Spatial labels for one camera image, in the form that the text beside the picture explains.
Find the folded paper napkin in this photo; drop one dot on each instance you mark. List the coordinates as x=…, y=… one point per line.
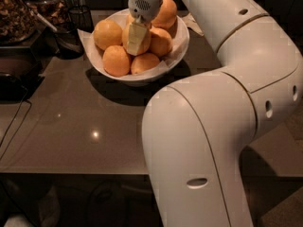
x=192, y=24

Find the dark glass cup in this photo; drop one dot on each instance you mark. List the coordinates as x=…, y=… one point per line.
x=68, y=41

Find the black wire mesh cup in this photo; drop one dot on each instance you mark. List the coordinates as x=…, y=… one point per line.
x=81, y=17

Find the glass jar of snacks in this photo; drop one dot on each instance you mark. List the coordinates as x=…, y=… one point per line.
x=16, y=22

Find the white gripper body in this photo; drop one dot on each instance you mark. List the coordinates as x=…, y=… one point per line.
x=144, y=6

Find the orange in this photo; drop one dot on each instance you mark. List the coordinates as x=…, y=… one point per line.
x=146, y=41
x=116, y=61
x=107, y=33
x=143, y=63
x=161, y=42
x=129, y=19
x=167, y=15

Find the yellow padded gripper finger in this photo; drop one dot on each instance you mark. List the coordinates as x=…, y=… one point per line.
x=136, y=38

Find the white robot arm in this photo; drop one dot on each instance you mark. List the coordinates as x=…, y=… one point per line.
x=193, y=130

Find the white ceramic bowl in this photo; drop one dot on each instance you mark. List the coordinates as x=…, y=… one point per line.
x=176, y=38

